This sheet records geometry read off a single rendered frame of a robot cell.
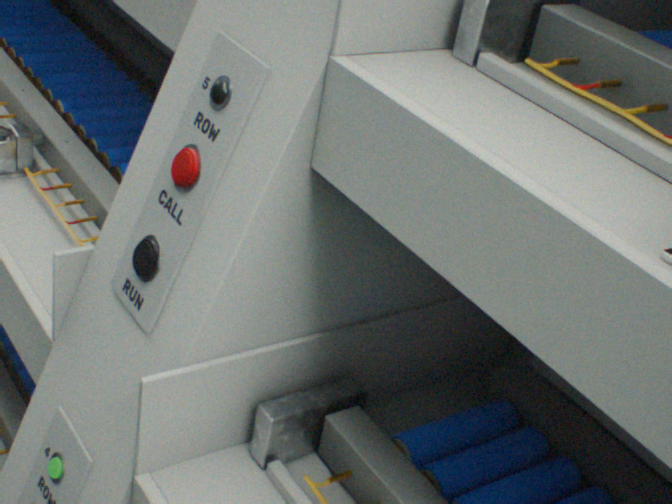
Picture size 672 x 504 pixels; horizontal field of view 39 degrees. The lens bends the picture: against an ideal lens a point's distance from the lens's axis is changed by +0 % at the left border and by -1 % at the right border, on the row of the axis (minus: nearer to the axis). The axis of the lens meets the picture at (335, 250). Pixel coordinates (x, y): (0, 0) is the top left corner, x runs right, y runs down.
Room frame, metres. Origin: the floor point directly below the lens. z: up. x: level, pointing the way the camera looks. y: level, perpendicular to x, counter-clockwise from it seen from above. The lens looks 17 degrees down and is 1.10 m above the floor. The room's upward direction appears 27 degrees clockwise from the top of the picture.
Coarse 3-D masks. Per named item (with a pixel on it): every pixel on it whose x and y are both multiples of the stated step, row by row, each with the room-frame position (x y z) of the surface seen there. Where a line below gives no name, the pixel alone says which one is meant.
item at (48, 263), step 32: (0, 192) 0.53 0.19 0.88; (32, 192) 0.54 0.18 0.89; (0, 224) 0.50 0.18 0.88; (32, 224) 0.51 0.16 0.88; (0, 256) 0.47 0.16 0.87; (32, 256) 0.48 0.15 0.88; (64, 256) 0.40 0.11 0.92; (0, 288) 0.47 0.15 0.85; (32, 288) 0.45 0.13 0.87; (64, 288) 0.41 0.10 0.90; (0, 320) 0.48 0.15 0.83; (32, 320) 0.43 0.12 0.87; (32, 352) 0.44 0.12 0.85
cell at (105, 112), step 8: (128, 104) 0.64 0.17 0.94; (136, 104) 0.64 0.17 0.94; (144, 104) 0.65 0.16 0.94; (152, 104) 0.65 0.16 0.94; (72, 112) 0.61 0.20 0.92; (80, 112) 0.61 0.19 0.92; (88, 112) 0.62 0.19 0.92; (96, 112) 0.62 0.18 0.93; (104, 112) 0.62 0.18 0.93; (112, 112) 0.63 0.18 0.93; (120, 112) 0.63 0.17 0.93; (128, 112) 0.63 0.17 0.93; (136, 112) 0.64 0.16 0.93; (144, 112) 0.64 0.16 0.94; (72, 120) 0.61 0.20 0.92; (80, 120) 0.61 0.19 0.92; (88, 120) 0.61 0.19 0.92; (96, 120) 0.62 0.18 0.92
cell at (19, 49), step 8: (88, 40) 0.74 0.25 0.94; (16, 48) 0.70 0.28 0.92; (24, 48) 0.70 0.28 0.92; (32, 48) 0.70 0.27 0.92; (40, 48) 0.71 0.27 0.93; (48, 48) 0.71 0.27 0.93; (56, 48) 0.72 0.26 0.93; (64, 48) 0.72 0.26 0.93; (72, 48) 0.72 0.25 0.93; (80, 48) 0.73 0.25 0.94; (88, 48) 0.73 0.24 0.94; (16, 56) 0.69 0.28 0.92
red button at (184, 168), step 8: (184, 152) 0.37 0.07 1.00; (192, 152) 0.37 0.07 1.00; (176, 160) 0.38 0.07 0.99; (184, 160) 0.37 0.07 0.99; (192, 160) 0.37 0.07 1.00; (176, 168) 0.37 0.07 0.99; (184, 168) 0.37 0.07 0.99; (192, 168) 0.37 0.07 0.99; (176, 176) 0.37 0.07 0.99; (184, 176) 0.37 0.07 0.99; (192, 176) 0.37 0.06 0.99; (176, 184) 0.37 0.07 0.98; (184, 184) 0.37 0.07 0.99
